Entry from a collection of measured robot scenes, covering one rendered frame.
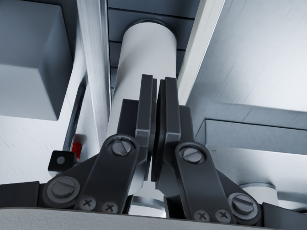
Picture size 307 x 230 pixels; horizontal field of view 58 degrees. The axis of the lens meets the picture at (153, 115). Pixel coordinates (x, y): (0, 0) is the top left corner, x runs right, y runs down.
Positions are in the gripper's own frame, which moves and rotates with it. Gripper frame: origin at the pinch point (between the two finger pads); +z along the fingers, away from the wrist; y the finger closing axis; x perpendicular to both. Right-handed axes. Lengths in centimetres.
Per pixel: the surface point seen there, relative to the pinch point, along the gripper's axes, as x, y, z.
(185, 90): -6.8, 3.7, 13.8
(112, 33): -3.0, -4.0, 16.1
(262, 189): -38, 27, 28
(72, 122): -18.3, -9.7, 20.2
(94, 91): -3.9, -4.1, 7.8
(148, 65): -2.6, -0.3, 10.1
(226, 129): -22.0, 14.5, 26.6
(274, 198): -39, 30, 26
